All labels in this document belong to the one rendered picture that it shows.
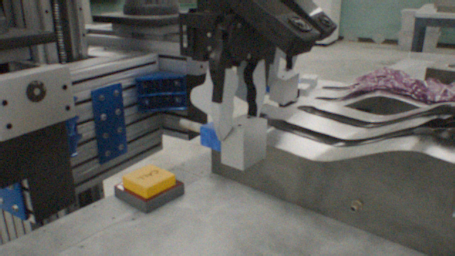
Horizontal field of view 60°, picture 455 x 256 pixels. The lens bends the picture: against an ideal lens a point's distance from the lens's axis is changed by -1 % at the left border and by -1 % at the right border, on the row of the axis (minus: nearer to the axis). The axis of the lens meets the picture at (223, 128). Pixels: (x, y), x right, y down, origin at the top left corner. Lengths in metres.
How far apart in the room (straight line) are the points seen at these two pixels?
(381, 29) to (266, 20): 7.56
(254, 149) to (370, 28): 7.53
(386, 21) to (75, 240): 7.59
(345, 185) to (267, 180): 0.13
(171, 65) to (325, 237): 0.62
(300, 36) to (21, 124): 0.44
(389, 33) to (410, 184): 7.45
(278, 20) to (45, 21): 0.64
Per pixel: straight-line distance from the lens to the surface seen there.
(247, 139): 0.49
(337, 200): 0.60
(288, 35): 0.42
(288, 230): 0.58
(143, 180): 0.63
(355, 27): 8.04
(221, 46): 0.45
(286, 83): 0.78
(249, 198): 0.64
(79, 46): 1.04
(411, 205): 0.56
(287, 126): 0.71
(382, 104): 0.91
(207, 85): 0.48
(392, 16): 7.93
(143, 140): 1.06
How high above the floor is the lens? 1.13
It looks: 21 degrees down
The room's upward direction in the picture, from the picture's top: straight up
